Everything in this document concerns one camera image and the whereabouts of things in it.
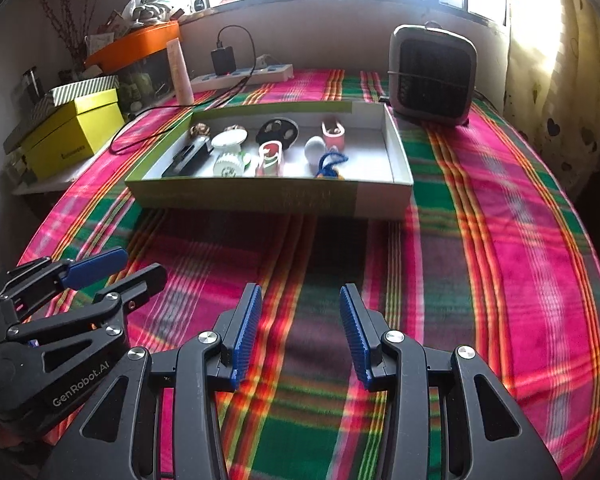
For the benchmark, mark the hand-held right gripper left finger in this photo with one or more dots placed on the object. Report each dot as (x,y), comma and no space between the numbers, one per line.
(245,335)

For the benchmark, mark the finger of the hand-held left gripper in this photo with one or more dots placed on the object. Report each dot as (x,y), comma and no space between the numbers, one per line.
(95,267)
(140,285)

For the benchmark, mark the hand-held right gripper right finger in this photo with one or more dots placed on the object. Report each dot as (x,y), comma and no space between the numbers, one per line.
(356,335)

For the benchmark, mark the black electric shaver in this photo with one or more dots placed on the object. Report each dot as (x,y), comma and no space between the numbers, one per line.
(185,160)

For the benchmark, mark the green white cardboard box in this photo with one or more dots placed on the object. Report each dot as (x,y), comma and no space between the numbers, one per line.
(255,197)

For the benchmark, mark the brown walnut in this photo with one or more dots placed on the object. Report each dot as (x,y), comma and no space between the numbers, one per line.
(200,130)

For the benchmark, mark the pink silicone clip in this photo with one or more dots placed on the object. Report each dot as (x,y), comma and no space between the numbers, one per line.
(270,160)
(332,137)

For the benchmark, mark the white egg-shaped gadget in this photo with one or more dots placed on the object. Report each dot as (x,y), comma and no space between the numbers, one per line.
(314,149)

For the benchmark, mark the black round magnetic disc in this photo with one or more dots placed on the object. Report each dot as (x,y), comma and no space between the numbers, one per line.
(265,137)

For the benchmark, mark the yellow cardboard box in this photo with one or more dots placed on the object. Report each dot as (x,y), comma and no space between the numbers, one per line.
(70,130)

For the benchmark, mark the pink green plaid blanket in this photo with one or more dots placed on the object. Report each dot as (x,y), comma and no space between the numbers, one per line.
(455,235)

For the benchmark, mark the green white striped box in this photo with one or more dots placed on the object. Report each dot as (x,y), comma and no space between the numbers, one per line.
(85,87)

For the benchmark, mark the pale green jar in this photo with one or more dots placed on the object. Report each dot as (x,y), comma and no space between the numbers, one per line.
(139,89)

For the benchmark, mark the metal tumbler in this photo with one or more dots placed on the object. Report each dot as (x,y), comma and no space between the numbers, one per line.
(31,82)

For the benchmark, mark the white cosmetic tube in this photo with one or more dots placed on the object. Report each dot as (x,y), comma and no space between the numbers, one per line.
(180,75)

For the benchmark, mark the orange storage box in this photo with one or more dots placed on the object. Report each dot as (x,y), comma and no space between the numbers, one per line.
(140,40)

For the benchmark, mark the black charger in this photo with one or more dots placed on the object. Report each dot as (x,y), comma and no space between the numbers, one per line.
(223,60)

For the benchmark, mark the dried branches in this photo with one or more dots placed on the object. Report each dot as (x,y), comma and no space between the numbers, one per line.
(62,20)

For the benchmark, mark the white power strip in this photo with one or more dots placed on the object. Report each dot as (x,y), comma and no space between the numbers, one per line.
(275,72)

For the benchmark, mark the white plug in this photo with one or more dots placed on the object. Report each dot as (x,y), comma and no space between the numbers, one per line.
(263,61)

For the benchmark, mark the white plastic bag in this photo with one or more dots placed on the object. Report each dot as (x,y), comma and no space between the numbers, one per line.
(147,7)

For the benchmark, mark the grey portable heater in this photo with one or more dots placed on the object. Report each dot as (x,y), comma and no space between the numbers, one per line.
(430,75)

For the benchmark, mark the cream patterned curtain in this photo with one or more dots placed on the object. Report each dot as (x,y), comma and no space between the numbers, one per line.
(555,85)

